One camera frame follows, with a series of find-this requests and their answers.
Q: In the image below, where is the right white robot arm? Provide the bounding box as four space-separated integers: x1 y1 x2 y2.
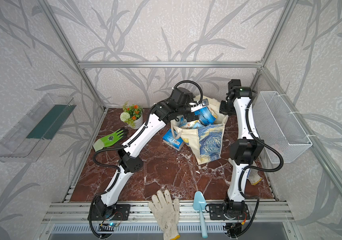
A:
220 79 264 211

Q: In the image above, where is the black corrugated right cable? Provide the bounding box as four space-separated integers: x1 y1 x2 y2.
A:
238 89 285 200

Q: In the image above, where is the black corrugated cable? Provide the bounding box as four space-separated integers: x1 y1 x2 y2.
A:
87 80 204 239
238 89 285 200

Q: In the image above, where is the blue dotted white glove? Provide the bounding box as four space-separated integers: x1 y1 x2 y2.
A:
248 169 262 186

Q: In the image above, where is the orange blue tissue pack back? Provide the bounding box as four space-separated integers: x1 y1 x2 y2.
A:
194 99 217 126

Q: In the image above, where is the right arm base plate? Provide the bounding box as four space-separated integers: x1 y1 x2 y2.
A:
206 202 251 221

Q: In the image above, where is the green black work glove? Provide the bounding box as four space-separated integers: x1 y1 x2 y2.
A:
93 128 129 152

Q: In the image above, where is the teal plastic trowel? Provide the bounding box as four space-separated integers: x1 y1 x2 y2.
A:
193 191 208 239

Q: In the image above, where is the white wire basket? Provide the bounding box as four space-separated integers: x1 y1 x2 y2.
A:
252 91 312 164

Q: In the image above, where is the light blue Vinda tissue pack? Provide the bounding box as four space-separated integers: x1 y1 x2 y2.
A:
179 120 205 129

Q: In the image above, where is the white ribbed flower pot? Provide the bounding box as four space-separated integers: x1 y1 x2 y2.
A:
132 114 144 130

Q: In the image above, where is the clear plastic wall shelf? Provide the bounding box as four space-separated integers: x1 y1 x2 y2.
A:
0 94 76 163

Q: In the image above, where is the black corrugated left cable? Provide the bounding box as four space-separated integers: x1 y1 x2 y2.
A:
87 80 204 239

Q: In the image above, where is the canvas bag with blue painting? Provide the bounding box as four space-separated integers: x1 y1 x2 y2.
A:
171 98 228 165

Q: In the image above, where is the blue white tissue pack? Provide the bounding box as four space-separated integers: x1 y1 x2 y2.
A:
163 129 185 151

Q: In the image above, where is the white cotton glove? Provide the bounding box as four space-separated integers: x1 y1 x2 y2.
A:
148 190 180 240

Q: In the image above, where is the artificial green flower plant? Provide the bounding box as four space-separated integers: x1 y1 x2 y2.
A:
120 102 144 128

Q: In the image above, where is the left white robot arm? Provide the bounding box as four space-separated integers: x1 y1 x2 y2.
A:
92 86 207 215

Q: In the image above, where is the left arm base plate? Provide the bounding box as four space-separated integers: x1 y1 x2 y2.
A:
88 204 131 221

